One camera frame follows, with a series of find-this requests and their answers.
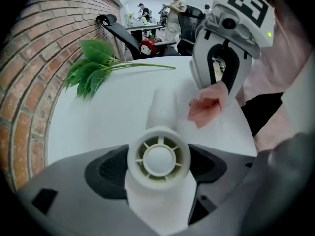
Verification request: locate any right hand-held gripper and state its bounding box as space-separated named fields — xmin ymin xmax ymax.
xmin=189 ymin=0 xmax=276 ymax=108

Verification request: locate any black mesh office chair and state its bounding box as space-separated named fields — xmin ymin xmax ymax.
xmin=177 ymin=4 xmax=206 ymax=57

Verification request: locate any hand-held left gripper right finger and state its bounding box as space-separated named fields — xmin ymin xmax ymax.
xmin=187 ymin=143 xmax=257 ymax=226

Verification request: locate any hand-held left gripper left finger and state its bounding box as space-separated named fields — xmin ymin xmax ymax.
xmin=16 ymin=143 xmax=158 ymax=236

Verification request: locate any black office chair with headrest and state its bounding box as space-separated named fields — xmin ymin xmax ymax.
xmin=96 ymin=14 xmax=181 ymax=60

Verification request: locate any green leafy artificial branch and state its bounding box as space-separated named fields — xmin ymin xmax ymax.
xmin=64 ymin=39 xmax=176 ymax=102

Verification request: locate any person's pink shirt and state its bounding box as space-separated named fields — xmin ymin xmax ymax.
xmin=235 ymin=16 xmax=315 ymax=143

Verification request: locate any pink wiping cloth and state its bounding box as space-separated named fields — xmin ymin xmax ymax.
xmin=187 ymin=81 xmax=230 ymax=129

